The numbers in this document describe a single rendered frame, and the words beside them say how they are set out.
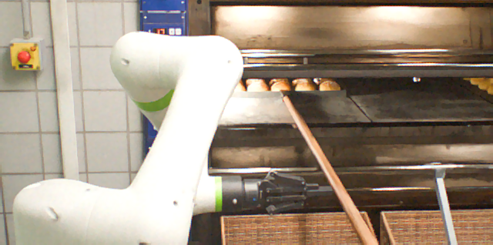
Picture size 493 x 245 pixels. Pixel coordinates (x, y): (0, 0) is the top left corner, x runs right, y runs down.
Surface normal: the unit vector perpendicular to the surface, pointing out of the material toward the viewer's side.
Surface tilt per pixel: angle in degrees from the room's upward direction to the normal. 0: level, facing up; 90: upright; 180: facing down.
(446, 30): 70
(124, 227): 54
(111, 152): 90
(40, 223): 87
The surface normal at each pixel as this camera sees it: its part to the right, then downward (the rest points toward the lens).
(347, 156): 0.07, -0.07
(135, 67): -0.16, 0.30
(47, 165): 0.07, 0.28
